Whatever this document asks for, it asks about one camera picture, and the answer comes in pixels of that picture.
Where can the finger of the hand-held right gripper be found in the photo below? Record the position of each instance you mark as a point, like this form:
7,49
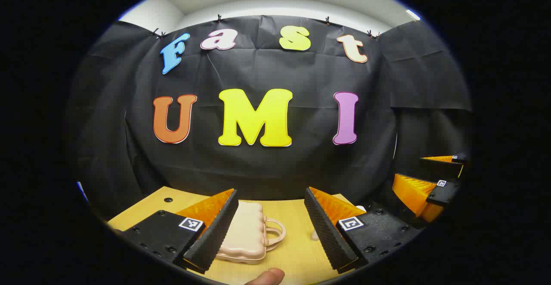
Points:
443,168
415,194

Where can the black backdrop cloth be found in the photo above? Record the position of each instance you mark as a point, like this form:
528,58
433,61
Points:
267,168

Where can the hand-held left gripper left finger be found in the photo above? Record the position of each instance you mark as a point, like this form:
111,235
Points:
215,233

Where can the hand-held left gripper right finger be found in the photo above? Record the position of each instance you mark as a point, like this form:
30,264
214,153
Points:
325,229

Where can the small pink suitcase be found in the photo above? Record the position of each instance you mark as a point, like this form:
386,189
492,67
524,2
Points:
245,233

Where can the ceiling light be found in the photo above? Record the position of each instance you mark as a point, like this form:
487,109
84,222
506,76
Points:
413,14

